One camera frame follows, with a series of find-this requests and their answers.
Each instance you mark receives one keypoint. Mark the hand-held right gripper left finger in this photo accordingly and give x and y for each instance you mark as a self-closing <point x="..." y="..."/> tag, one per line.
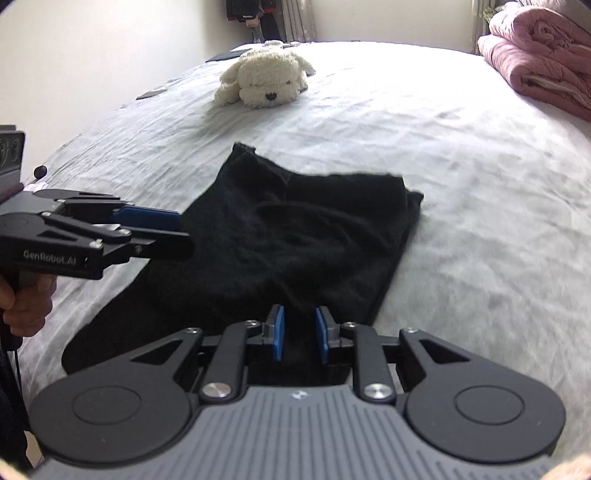
<point x="278" y="332"/>

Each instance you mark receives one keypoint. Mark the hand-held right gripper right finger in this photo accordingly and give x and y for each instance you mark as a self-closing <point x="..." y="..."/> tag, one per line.
<point x="322" y="334"/>

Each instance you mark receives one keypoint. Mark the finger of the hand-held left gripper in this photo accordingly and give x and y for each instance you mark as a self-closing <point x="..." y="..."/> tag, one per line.
<point x="157" y="244"/>
<point x="147" y="218"/>

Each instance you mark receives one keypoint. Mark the black t-shirt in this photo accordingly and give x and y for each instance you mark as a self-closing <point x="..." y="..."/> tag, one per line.
<point x="300" y="240"/>

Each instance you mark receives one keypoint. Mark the dark hanging clothes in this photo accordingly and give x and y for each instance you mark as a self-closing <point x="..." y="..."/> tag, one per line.
<point x="249" y="16"/>

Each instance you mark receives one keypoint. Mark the person's left hand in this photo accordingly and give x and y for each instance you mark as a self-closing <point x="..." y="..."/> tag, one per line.
<point x="27" y="304"/>

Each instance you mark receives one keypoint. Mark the dark phone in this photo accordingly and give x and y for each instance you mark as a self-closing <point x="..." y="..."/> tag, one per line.
<point x="151" y="93"/>

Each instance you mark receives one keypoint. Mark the dark tablet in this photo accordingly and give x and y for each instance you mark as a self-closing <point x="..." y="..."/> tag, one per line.
<point x="224" y="55"/>

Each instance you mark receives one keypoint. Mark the white plush dog toy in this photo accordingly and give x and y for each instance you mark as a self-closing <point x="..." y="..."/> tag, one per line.
<point x="263" y="76"/>

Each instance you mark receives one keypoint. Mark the bed with grey sheet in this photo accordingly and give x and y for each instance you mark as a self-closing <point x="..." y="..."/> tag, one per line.
<point x="485" y="207"/>

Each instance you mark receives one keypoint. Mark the grey patterned curtain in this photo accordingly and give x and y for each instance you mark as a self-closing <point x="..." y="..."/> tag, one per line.
<point x="298" y="18"/>
<point x="482" y="23"/>

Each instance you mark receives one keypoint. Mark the pink folded quilt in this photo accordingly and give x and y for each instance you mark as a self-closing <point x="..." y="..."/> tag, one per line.
<point x="540" y="50"/>

